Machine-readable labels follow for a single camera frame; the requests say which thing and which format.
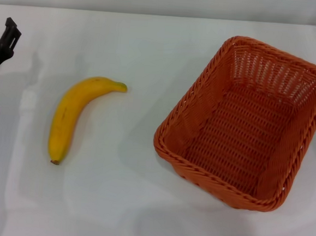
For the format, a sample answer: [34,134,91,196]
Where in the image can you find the yellow banana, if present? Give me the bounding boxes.
[46,73,129,171]

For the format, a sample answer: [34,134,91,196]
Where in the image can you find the orange woven plastic basket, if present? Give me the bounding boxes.
[148,29,316,217]

